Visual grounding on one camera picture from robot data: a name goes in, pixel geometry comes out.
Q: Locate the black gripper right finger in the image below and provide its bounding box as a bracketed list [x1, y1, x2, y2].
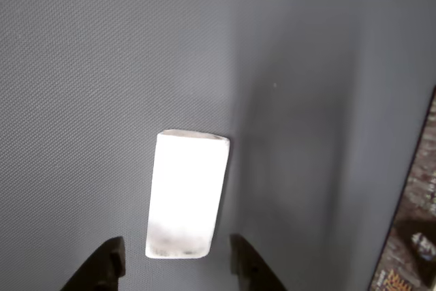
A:
[230, 233, 289, 291]

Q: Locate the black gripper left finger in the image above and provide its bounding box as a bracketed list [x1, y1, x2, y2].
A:
[59, 235, 126, 291]

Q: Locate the white rectangular block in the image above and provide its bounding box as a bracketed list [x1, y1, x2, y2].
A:
[144, 129, 231, 260]

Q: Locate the bark print cardboard box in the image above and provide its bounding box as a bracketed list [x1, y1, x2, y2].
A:
[369, 85, 436, 291]

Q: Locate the grey mat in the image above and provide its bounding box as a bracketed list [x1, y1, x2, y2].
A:
[0, 0, 436, 291]

